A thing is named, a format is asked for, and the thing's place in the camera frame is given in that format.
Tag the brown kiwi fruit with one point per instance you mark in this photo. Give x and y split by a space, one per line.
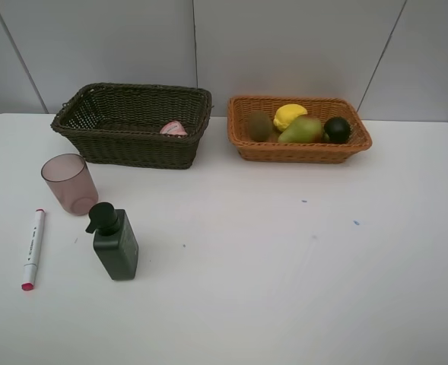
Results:
259 126

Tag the pink white-capped bottle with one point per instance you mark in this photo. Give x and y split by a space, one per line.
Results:
173 128

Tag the yellow lemon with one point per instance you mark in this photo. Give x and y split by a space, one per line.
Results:
286 114

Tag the green red pear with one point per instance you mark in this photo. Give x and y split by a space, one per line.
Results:
303 130

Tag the dark green pump bottle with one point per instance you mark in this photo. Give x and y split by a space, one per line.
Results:
114 241

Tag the dark green round fruit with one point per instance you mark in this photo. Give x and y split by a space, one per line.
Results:
336 130

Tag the translucent pink plastic cup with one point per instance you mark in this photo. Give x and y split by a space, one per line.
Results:
70 181

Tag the white red-capped marker pen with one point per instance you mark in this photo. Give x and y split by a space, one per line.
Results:
34 249

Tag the orange wicker basket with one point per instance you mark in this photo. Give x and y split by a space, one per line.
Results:
240 107

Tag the dark brown wicker basket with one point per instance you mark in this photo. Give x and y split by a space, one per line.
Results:
120 124

